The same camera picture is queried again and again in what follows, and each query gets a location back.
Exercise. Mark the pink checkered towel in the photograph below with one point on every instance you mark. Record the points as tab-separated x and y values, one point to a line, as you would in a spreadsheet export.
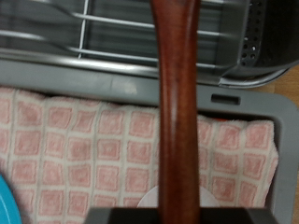
78	146

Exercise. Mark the white plastic mug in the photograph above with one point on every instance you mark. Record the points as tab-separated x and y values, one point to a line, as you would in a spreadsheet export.
149	199

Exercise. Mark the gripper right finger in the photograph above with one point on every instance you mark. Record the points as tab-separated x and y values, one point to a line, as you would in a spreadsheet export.
236	216

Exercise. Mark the gray plastic crate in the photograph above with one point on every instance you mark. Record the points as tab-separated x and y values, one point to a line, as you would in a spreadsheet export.
93	84

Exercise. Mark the blue plate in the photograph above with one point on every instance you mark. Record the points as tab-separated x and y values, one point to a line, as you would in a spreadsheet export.
6	205

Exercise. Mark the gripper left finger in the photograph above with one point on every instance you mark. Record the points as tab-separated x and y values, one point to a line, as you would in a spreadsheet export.
124	216

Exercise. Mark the grey dish drying rack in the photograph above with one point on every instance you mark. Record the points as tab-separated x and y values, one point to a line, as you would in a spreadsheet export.
124	37

